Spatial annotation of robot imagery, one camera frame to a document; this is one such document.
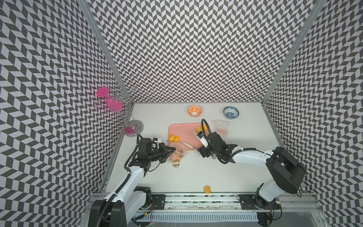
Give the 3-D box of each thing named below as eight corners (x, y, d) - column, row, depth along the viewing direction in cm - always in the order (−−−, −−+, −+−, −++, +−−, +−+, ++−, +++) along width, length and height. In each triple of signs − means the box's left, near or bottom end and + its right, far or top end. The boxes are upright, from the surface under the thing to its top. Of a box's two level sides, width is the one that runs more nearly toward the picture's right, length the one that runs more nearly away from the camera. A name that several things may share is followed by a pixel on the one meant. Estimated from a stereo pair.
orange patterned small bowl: (187, 117, 109) (187, 115, 107) (187, 107, 116) (187, 105, 114) (202, 117, 109) (202, 115, 107) (201, 107, 116) (202, 105, 114)
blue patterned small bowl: (223, 119, 109) (225, 115, 105) (222, 110, 115) (223, 106, 112) (238, 119, 109) (240, 115, 105) (235, 110, 115) (237, 106, 112)
